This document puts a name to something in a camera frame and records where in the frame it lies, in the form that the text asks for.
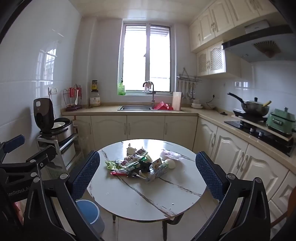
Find steel wok with lid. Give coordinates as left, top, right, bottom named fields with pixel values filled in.
left=227, top=92, right=270, bottom=117

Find cream upper cabinets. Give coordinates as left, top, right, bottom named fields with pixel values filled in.
left=188, top=0, right=278, bottom=52

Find white shelf rack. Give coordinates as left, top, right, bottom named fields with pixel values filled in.
left=35, top=126, right=85, bottom=171

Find row of hanging utensils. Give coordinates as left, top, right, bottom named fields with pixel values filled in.
left=178, top=80, right=197, bottom=100

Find brown folding fan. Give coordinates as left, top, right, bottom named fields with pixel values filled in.
left=252, top=40, right=281, bottom=58

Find black wrapper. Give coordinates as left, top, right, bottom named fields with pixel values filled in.
left=138, top=161, right=152, bottom=174

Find cream lattice door cabinet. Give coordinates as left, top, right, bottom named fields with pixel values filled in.
left=196, top=42, right=242, bottom=78

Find wooden cutting board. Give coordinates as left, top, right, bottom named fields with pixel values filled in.
left=171, top=92, right=182, bottom=111

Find steel sink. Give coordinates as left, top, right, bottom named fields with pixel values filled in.
left=117, top=105, right=154, bottom=111

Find clear thin plastic bag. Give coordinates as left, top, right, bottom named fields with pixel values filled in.
left=161, top=149, right=184, bottom=161

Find printed clear plastic bag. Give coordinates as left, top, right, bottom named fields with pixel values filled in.
left=146, top=162, right=169, bottom=183

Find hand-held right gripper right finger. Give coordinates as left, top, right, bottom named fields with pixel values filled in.
left=192, top=151, right=272, bottom=241

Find white rectangular box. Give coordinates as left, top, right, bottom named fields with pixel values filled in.
left=245, top=20, right=270, bottom=34

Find large clear jar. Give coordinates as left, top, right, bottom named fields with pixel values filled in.
left=90, top=91, right=101, bottom=107

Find round white marble table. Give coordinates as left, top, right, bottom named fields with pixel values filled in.
left=89, top=138, right=207, bottom=241

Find green snack wrapper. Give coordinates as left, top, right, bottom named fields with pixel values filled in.
left=105, top=160, right=119, bottom=171

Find black gas stove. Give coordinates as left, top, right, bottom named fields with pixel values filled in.
left=224, top=120, right=294, bottom=157

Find wire dish rack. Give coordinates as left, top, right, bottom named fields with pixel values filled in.
left=63, top=88, right=83, bottom=111

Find range hood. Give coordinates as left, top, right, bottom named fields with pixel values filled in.
left=221, top=24, right=296, bottom=63

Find kitchen window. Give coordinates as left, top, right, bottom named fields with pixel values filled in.
left=118, top=19, right=176, bottom=96

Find cream lower cabinets under stove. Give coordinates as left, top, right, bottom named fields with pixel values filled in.
left=198, top=117, right=296, bottom=223

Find red plastic basin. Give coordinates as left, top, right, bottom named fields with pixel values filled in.
left=154, top=101, right=174, bottom=111

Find wall utensil rack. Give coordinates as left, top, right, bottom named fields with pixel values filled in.
left=177, top=68, right=202, bottom=82

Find steel faucet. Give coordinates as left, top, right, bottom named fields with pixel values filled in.
left=148, top=83, right=156, bottom=110

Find black rice cooker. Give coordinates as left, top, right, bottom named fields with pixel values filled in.
left=33, top=98, right=74, bottom=142

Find blue trash bin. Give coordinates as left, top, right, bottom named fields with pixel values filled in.
left=75, top=199, right=105, bottom=234

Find green electric cooker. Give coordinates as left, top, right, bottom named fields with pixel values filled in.
left=266, top=107, right=296, bottom=135

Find brown wooden chair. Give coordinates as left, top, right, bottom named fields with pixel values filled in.
left=270, top=189, right=296, bottom=229

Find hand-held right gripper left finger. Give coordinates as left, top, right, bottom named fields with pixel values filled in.
left=23, top=151, right=104, bottom=241

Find cream lower cabinets under sink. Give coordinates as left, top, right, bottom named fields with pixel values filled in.
left=61, top=115, right=199, bottom=158

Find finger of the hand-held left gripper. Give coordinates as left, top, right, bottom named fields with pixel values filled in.
left=0, top=135, right=26, bottom=154
left=0, top=146, right=57, bottom=173

